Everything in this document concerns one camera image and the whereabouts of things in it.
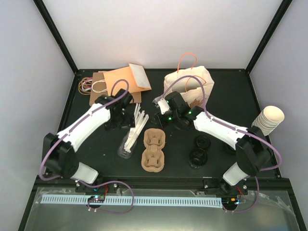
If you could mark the white slotted cable rail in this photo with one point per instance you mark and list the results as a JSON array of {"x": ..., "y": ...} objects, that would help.
[{"x": 129, "y": 200}]

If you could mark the black plastic cup lid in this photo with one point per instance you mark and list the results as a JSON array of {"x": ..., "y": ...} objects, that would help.
[{"x": 202, "y": 142}]

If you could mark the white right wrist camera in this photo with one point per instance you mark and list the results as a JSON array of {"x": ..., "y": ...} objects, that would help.
[{"x": 161, "y": 103}]

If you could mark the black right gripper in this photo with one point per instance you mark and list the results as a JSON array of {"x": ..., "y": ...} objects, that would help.
[{"x": 160, "y": 121}]

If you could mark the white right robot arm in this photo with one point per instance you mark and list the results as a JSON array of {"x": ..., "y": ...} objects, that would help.
[{"x": 249, "y": 144}]

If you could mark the brown pulp cup carrier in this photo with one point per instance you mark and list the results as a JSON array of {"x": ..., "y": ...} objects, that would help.
[{"x": 153, "y": 158}]

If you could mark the stack of paper cups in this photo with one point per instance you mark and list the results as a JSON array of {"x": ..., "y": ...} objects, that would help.
[{"x": 269, "y": 119}]

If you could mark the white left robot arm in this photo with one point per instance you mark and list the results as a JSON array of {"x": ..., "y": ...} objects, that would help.
[{"x": 60, "y": 150}]

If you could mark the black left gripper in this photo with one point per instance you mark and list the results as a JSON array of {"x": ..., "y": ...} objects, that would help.
[{"x": 128, "y": 122}]

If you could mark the brown kraft paper bag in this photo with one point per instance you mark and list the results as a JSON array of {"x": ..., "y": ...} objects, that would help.
[{"x": 94, "y": 86}]

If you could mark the orange kraft paper bag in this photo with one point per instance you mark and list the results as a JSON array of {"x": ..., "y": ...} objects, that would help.
[{"x": 132, "y": 77}]

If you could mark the printed white paper bag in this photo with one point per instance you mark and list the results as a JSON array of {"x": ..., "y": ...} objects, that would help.
[{"x": 194, "y": 83}]

